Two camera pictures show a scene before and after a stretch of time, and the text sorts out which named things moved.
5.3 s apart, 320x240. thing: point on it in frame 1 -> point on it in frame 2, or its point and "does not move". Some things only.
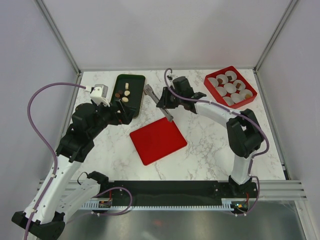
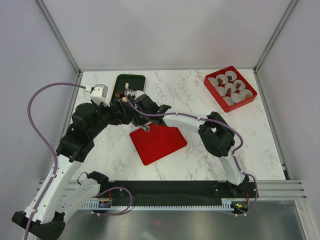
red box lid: x=156 y=140 does not move
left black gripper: x=124 y=117 does not move
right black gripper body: x=169 y=101 -> x=140 y=119
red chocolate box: x=229 y=85 does not move
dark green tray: x=129 y=88 does not move
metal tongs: x=147 y=90 -> x=145 y=127
